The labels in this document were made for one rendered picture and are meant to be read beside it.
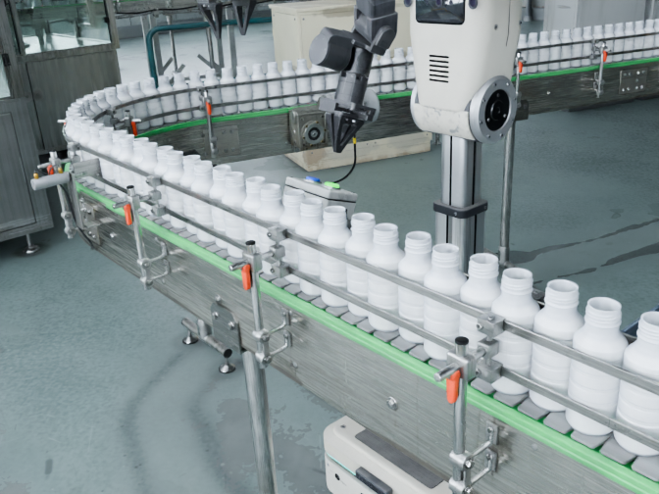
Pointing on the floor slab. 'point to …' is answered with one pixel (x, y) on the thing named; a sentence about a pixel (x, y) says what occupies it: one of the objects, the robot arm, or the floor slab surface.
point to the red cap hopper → (198, 54)
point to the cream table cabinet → (306, 13)
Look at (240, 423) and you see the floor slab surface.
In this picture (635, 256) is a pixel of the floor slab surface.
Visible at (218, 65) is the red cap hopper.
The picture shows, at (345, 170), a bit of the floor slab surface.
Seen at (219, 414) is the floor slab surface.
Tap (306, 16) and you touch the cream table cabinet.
